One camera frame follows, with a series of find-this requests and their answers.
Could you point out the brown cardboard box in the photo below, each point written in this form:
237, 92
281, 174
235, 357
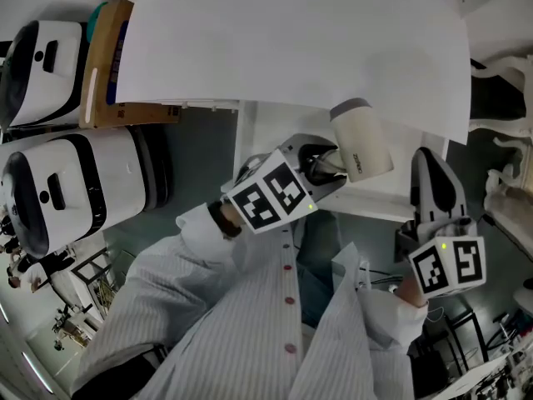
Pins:
102, 98

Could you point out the black metal frame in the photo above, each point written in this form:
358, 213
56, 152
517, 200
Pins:
479, 340

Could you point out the person's right forearm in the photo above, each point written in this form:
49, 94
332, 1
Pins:
395, 315

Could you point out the white striped shirt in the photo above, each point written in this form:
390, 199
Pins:
250, 327

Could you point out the teal round object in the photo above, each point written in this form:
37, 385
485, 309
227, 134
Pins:
96, 17

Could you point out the person's left forearm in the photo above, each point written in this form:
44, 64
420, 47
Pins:
187, 256

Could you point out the large white black robot machine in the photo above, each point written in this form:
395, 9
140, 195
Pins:
104, 173

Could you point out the white carved chair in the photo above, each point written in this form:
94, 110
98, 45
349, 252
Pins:
506, 69

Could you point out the beige hair dryer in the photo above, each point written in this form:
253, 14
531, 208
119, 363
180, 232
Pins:
362, 140

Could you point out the small white black robot machine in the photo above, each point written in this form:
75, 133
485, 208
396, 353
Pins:
46, 77

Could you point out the white carved furniture piece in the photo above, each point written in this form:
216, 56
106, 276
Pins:
510, 198

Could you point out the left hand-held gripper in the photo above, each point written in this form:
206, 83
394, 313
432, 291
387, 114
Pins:
270, 190

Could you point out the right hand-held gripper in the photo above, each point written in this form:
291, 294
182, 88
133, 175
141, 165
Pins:
449, 261

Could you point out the white table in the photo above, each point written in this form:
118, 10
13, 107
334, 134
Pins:
291, 40

